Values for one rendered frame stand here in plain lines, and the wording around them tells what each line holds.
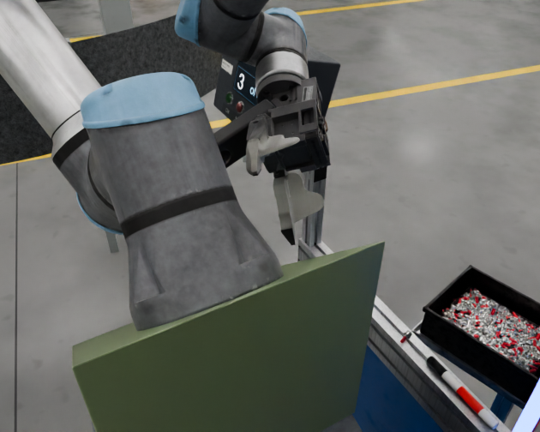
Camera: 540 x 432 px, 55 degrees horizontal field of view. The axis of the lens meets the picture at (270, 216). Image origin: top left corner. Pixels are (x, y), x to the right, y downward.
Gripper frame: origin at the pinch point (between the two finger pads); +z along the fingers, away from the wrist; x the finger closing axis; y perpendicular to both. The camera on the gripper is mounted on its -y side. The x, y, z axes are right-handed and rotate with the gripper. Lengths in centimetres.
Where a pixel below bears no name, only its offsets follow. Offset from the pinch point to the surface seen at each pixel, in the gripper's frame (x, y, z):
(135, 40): 57, -71, -136
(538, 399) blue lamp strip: 30.4, 27.4, 15.6
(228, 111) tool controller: 24, -17, -47
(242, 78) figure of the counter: 18, -11, -48
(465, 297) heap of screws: 51, 23, -9
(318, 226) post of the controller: 41.6, -2.4, -25.3
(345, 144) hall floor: 191, -11, -182
